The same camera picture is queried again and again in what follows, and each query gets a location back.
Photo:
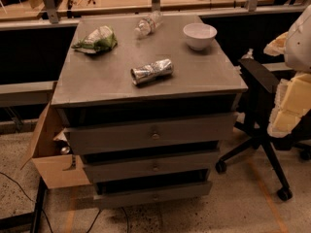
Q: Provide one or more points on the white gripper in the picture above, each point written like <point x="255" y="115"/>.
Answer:
<point x="299" y="48"/>

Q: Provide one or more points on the white ceramic bowl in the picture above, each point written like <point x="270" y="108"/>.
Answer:
<point x="199" y="36"/>

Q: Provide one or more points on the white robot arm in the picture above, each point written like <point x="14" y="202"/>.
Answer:
<point x="298" y="45"/>

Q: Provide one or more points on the green jalapeno chip bag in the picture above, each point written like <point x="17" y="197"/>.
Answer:
<point x="101" y="39"/>

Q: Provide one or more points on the black office chair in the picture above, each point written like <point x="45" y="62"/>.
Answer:
<point x="257" y="104"/>

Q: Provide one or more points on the crushed silver can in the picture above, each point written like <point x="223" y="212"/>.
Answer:
<point x="151" y="71"/>

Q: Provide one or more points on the grey drawer cabinet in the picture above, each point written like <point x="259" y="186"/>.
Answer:
<point x="98" y="89"/>

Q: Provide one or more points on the clear plastic water bottle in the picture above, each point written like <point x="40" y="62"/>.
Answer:
<point x="148" y="25"/>

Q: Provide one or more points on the middle grey drawer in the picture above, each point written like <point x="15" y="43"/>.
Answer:
<point x="123" y="169"/>

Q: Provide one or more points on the grey drawer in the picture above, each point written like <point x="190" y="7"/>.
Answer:
<point x="123" y="169"/>
<point x="134" y="135"/>

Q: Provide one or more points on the top grey drawer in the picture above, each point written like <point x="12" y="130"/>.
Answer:
<point x="134" y="135"/>

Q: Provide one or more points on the silver can in box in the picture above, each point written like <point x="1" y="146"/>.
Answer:
<point x="65" y="150"/>

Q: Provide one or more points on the open cardboard box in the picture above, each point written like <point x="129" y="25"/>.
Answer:
<point x="56" y="169"/>

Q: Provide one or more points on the black metal stand leg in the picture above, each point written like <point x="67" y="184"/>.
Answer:
<point x="29" y="221"/>

